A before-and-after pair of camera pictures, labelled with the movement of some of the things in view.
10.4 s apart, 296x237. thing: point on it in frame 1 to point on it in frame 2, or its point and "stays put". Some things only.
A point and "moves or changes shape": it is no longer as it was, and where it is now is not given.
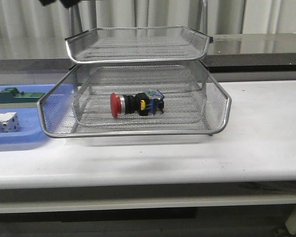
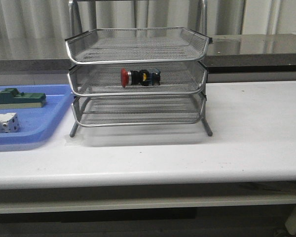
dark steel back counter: [283, 53] stays put
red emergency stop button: [142, 103] to [140, 77]
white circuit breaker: [4, 122] stays put
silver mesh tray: [107, 45] stays put
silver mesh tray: [134, 100] moves or changes shape
